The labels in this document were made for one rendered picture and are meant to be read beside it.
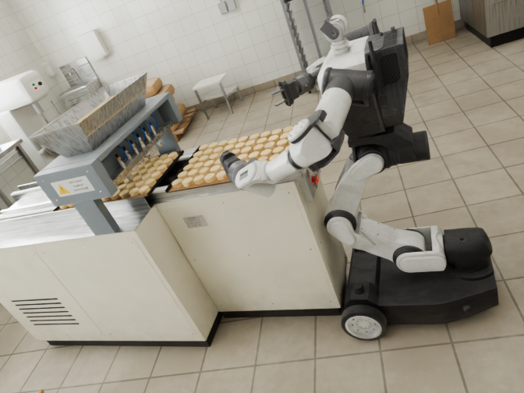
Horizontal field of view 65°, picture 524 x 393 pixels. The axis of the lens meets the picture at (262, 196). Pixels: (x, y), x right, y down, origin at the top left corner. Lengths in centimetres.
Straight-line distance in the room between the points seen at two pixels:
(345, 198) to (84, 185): 108
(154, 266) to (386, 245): 105
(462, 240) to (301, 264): 70
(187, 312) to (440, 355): 115
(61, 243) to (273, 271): 101
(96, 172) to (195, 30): 426
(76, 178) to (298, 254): 99
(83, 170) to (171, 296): 73
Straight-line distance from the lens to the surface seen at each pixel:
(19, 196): 302
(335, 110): 118
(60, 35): 659
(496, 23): 489
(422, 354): 200
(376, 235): 191
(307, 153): 113
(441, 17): 550
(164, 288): 205
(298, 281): 201
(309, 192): 172
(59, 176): 187
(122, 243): 195
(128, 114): 207
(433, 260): 193
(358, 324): 202
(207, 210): 186
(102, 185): 177
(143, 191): 194
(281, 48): 568
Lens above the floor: 164
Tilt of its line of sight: 30 degrees down
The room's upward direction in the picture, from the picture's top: 23 degrees counter-clockwise
